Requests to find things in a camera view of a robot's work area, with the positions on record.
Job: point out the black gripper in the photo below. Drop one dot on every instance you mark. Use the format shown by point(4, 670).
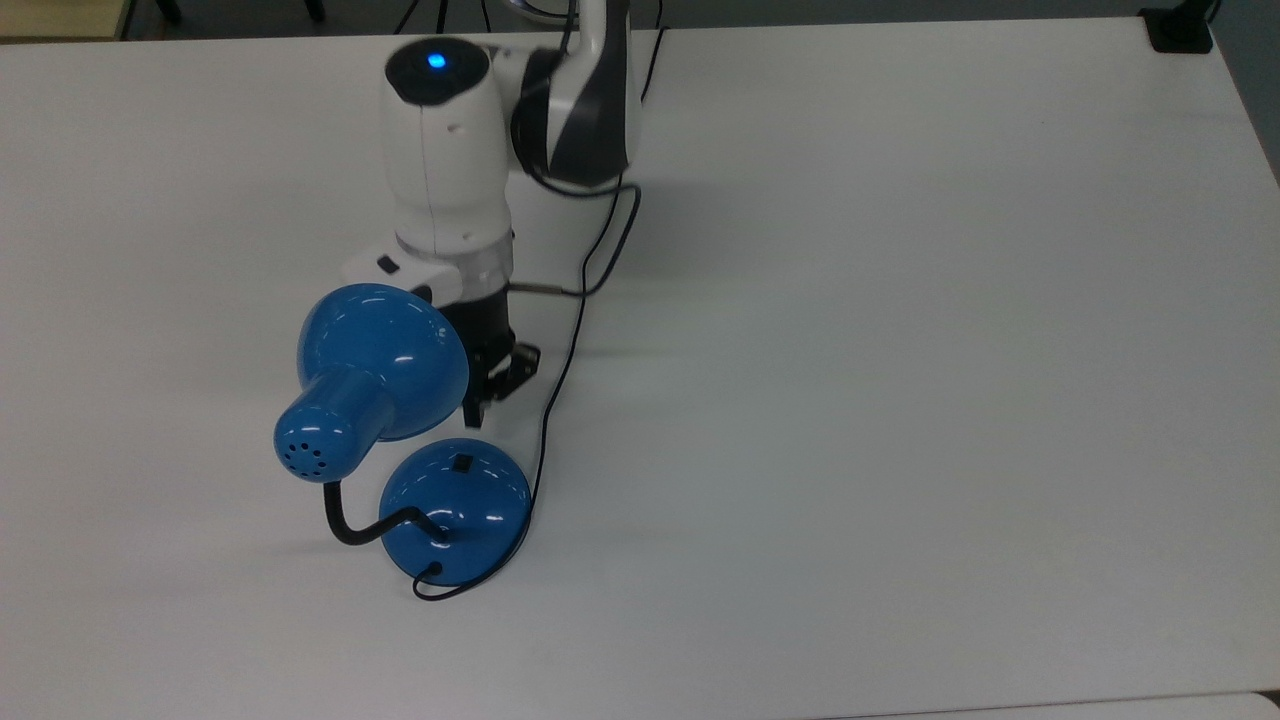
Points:
point(487, 320)

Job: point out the blue gooseneck desk lamp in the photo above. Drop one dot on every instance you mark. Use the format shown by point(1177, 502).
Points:
point(385, 360)

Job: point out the Franka robot arm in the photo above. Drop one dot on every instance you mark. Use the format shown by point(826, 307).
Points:
point(440, 170)

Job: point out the black chair leg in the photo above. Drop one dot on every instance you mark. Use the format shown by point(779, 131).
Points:
point(315, 8)
point(170, 10)

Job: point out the wooden board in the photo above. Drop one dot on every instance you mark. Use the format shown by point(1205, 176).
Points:
point(60, 18)

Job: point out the black table clamp block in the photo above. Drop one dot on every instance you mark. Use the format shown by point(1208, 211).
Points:
point(1180, 28)

